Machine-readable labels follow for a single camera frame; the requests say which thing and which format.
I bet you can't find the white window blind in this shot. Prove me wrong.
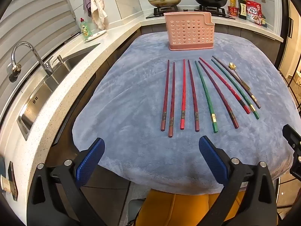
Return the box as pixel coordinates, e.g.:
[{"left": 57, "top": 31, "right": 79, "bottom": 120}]
[{"left": 0, "top": 0, "right": 80, "bottom": 104}]

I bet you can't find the purple hanging cloth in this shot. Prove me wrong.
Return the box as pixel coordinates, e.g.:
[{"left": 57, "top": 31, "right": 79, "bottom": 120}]
[{"left": 82, "top": 0, "right": 93, "bottom": 17}]

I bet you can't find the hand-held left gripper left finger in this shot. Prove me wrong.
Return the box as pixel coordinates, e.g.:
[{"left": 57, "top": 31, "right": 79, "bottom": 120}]
[{"left": 27, "top": 138, "right": 106, "bottom": 226}]

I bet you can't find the black gas stove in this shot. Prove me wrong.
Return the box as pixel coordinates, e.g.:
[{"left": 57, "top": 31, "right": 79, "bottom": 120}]
[{"left": 145, "top": 6, "right": 237, "bottom": 20}]

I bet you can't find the dark soy sauce bottle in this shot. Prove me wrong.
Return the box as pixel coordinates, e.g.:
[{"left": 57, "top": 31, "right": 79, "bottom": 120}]
[{"left": 238, "top": 0, "right": 247, "bottom": 20}]

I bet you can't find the bright red chopstick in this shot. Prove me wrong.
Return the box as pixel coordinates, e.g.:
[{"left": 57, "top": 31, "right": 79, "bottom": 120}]
[
  {"left": 199, "top": 57, "right": 251, "bottom": 115},
  {"left": 180, "top": 59, "right": 186, "bottom": 130}
]

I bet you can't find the dark flat object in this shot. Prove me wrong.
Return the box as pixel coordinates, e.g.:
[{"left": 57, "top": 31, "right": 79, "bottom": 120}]
[{"left": 7, "top": 161, "right": 19, "bottom": 202}]

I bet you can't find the yellow chair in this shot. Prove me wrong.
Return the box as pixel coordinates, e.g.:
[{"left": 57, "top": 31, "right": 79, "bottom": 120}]
[{"left": 139, "top": 188, "right": 246, "bottom": 226}]

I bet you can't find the dark red chopstick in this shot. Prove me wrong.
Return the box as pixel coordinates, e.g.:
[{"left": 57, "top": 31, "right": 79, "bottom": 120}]
[
  {"left": 160, "top": 60, "right": 170, "bottom": 131},
  {"left": 168, "top": 62, "right": 176, "bottom": 138},
  {"left": 187, "top": 60, "right": 200, "bottom": 132}
]

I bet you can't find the gold spoon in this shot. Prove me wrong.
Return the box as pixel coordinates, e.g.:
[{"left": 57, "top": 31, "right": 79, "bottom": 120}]
[{"left": 229, "top": 62, "right": 252, "bottom": 92}]

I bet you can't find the white hanging towel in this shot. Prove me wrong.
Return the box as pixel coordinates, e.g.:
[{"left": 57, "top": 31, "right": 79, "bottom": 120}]
[{"left": 90, "top": 0, "right": 108, "bottom": 30}]

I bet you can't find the green chopstick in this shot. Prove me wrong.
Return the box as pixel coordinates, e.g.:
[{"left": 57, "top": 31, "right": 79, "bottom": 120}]
[
  {"left": 211, "top": 59, "right": 260, "bottom": 120},
  {"left": 194, "top": 61, "right": 219, "bottom": 133}
]

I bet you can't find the blue grey plush blanket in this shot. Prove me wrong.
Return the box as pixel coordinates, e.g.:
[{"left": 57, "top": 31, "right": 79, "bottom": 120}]
[{"left": 72, "top": 32, "right": 298, "bottom": 196}]

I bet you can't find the stainless steel sink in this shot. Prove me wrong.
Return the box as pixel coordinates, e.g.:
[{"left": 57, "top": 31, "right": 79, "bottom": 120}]
[{"left": 16, "top": 43, "right": 101, "bottom": 140}]

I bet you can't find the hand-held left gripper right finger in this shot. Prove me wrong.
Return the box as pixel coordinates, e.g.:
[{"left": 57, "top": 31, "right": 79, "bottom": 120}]
[{"left": 199, "top": 135, "right": 279, "bottom": 226}]

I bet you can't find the green dish soap bottle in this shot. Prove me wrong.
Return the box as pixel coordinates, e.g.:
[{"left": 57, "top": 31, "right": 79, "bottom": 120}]
[{"left": 80, "top": 18, "right": 93, "bottom": 40}]

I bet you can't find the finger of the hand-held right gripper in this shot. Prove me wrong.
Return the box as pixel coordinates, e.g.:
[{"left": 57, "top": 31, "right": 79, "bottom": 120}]
[{"left": 282, "top": 124, "right": 301, "bottom": 150}]

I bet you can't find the pink perforated utensil basket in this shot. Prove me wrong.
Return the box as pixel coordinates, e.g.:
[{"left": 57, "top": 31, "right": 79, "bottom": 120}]
[{"left": 163, "top": 12, "right": 215, "bottom": 51}]

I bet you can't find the chrome kitchen faucet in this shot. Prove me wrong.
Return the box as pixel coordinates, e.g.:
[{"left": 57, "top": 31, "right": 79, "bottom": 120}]
[{"left": 9, "top": 41, "right": 54, "bottom": 83}]

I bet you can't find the dark purple chopstick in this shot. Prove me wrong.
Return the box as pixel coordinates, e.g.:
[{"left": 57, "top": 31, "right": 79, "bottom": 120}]
[{"left": 198, "top": 61, "right": 239, "bottom": 129}]

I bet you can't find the red and white cereal bag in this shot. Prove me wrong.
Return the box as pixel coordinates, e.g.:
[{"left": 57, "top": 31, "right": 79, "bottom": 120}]
[{"left": 247, "top": 0, "right": 262, "bottom": 26}]

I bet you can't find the patterned white plate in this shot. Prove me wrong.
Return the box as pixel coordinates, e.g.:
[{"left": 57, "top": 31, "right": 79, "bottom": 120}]
[{"left": 83, "top": 30, "right": 107, "bottom": 42}]

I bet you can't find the white speckled kitchen counter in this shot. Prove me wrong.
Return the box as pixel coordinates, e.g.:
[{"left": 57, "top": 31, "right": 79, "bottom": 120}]
[{"left": 0, "top": 12, "right": 284, "bottom": 217}]

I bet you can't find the grey purple chopstick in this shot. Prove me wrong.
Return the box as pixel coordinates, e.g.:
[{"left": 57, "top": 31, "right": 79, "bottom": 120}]
[{"left": 212, "top": 56, "right": 261, "bottom": 109}]

